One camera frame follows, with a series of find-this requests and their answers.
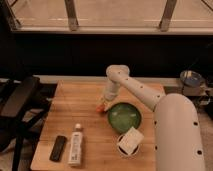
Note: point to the pale yellow end effector pad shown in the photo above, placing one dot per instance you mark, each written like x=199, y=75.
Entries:
x=105, y=102

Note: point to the orange pepper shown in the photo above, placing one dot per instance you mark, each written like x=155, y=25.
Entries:
x=99, y=108

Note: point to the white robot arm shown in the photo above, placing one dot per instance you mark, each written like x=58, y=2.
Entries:
x=177, y=130

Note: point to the green bowl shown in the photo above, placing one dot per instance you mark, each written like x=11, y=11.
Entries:
x=122, y=116

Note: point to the white bottle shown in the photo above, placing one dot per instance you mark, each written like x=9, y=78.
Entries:
x=75, y=153

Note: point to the white cup with dark liquid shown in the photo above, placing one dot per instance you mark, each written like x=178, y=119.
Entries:
x=122, y=152

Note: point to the black remote control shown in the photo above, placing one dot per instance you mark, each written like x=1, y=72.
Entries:
x=57, y=149

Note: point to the metal window frame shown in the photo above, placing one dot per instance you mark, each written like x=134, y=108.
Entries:
x=158, y=17

